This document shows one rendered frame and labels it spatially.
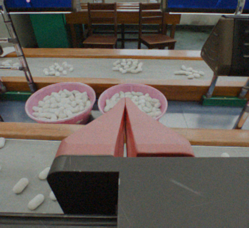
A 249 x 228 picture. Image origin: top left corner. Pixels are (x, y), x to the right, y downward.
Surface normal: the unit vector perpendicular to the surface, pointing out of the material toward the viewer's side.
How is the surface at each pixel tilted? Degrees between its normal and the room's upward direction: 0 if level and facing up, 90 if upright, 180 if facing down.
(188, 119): 0
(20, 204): 0
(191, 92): 90
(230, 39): 58
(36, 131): 0
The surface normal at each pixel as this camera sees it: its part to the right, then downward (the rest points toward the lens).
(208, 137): 0.00, -0.80
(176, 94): -0.04, 0.60
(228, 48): -0.04, 0.08
